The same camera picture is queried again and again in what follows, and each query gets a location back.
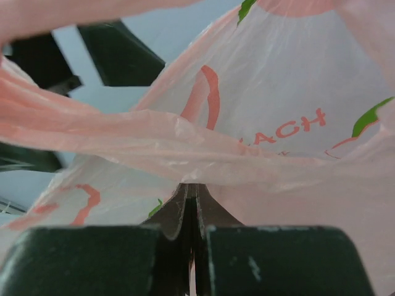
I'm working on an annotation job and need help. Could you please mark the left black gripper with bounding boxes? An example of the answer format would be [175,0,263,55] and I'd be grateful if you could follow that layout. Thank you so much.
[1,142,62,173]

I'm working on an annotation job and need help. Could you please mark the pink plastic bag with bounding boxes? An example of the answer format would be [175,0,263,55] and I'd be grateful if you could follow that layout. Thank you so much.
[1,1,394,295]

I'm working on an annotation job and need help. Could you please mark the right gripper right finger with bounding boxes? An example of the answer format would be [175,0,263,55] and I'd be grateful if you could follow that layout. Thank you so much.
[194,184,373,295]

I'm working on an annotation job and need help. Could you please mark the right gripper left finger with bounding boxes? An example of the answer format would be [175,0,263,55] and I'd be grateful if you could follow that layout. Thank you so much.
[1,184,192,295]

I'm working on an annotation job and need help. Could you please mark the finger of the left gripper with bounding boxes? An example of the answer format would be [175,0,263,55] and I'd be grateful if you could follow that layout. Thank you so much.
[6,33,82,96]
[77,20,165,87]

